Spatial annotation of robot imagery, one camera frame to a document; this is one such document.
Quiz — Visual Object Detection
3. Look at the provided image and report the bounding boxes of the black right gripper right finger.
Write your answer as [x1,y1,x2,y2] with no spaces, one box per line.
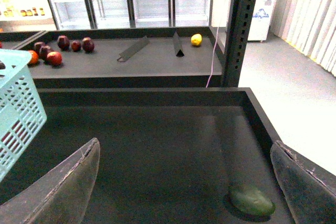
[270,141,335,223]

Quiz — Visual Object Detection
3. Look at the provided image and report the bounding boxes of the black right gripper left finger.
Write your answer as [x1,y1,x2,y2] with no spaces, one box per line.
[1,138,100,223]

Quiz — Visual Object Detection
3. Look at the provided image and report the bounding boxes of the light blue plastic shopping basket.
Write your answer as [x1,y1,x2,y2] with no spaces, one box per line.
[1,49,47,180]

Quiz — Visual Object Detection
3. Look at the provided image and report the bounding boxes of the red yellow mango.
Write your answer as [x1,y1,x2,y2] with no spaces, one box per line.
[1,121,27,157]

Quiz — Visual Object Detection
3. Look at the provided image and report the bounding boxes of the red apple front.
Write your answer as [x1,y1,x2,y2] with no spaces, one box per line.
[46,51,62,66]

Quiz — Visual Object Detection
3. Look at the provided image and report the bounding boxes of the green avocado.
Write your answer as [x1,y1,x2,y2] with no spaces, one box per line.
[228,184,276,217]

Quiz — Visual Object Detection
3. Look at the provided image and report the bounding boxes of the near black display tray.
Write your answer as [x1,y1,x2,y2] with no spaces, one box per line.
[1,88,295,223]

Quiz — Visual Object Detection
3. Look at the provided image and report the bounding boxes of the black display tray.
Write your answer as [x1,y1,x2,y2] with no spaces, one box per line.
[1,30,47,50]
[1,88,295,223]
[30,26,224,88]

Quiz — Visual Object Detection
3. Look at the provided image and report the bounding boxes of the orange fruit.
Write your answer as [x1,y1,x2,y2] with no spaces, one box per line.
[28,50,39,66]

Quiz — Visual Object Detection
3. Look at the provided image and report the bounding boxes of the small dark red fruit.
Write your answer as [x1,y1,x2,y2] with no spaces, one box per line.
[71,40,81,52]

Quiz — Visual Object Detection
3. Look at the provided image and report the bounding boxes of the dark red fruit back left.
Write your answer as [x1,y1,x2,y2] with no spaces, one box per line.
[33,41,46,55]

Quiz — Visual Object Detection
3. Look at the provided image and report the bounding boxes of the dark red fruit back centre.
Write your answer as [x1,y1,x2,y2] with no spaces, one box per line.
[57,35,70,51]

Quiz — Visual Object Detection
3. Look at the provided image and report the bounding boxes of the black divider left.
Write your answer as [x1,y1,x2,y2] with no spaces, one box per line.
[117,36,150,62]

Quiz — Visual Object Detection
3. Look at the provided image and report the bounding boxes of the dark red fruit right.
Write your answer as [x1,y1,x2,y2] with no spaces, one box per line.
[82,37,94,53]

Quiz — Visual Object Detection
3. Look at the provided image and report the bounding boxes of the left black display tray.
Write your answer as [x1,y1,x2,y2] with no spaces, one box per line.
[1,30,47,50]

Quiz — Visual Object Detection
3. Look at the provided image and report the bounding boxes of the white vertical blinds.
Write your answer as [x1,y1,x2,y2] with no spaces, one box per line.
[271,0,335,75]

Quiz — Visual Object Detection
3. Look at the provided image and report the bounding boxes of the far black display tray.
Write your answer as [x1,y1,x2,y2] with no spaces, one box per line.
[30,26,224,88]

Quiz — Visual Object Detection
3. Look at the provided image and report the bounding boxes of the white blue chest freezer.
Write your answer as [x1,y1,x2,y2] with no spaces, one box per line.
[229,0,278,43]

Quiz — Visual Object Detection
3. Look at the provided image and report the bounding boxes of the yellow lemon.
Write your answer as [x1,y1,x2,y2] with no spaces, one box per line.
[191,34,203,47]

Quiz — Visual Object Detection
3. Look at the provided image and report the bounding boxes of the black triangular divider right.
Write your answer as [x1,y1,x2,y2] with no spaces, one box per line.
[173,32,184,57]

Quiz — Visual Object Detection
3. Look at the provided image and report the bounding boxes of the shelf with bottles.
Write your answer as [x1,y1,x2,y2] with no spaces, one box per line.
[1,0,56,32]

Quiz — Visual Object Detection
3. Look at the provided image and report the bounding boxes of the black perforated post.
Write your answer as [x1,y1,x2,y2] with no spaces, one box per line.
[221,0,256,87]

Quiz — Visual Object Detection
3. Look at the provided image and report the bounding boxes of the pink cable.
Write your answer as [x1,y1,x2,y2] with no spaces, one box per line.
[205,0,235,88]

